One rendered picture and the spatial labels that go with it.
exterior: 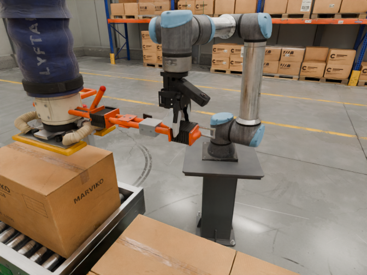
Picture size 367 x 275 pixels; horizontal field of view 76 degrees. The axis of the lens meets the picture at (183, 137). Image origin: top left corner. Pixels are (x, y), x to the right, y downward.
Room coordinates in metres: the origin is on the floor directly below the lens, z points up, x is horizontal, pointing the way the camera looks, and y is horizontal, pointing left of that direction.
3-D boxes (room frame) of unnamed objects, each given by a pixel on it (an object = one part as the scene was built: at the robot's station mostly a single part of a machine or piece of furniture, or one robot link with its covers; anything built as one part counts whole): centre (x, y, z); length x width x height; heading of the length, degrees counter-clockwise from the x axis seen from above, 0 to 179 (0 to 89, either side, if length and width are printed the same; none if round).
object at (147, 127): (0.80, 0.12, 1.24); 0.07 x 0.07 x 0.04; 66
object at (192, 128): (0.74, 0.00, 1.24); 0.08 x 0.07 x 0.05; 66
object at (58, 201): (1.07, 0.74, 0.75); 0.60 x 0.40 x 0.40; 63
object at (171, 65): (0.76, 0.02, 1.47); 0.10 x 0.09 x 0.05; 155
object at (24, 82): (0.99, 0.54, 1.36); 0.23 x 0.23 x 0.04
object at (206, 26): (0.86, -0.04, 1.56); 0.12 x 0.12 x 0.09; 56
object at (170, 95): (0.76, 0.03, 1.39); 0.09 x 0.08 x 0.12; 65
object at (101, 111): (0.89, 0.31, 1.24); 0.10 x 0.08 x 0.06; 156
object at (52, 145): (0.91, 0.58, 1.14); 0.34 x 0.10 x 0.05; 66
